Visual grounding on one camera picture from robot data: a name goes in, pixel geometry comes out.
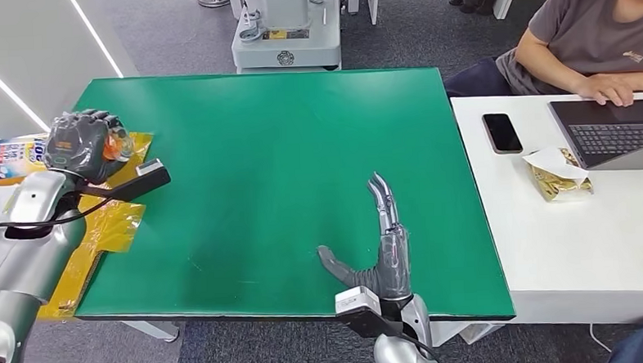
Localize orange bottle with clear cap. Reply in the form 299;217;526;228
0;123;137;187

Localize green table mat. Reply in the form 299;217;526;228
64;60;518;339

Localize white desk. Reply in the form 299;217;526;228
449;89;643;333

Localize person's right hand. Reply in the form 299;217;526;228
576;72;636;110

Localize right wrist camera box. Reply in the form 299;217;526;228
334;285;411;340

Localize gold tissue pack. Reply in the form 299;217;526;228
521;146;595;204

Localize grey laptop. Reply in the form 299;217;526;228
547;96;643;175

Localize yellow tape-wrapped cardboard box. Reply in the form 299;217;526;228
0;128;163;325

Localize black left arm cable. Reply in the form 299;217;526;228
0;197;114;241

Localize white machine base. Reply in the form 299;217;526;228
228;0;344;76

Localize white stand panel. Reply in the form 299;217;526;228
344;0;382;28

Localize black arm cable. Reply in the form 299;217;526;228
0;197;114;241
398;331;450;363

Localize black smartphone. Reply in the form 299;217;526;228
482;111;524;156

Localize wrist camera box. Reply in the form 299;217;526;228
334;285;411;340
76;158;173;205

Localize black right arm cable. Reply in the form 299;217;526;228
398;331;450;363

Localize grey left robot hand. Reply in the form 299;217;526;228
42;107;136;188

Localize white table leg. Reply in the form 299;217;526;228
122;318;181;346
429;316;506;348

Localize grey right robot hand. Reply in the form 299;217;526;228
314;170;413;303

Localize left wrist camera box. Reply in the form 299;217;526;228
76;158;173;205

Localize white floor cable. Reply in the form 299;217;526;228
587;323;613;355

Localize person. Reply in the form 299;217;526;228
440;0;643;115

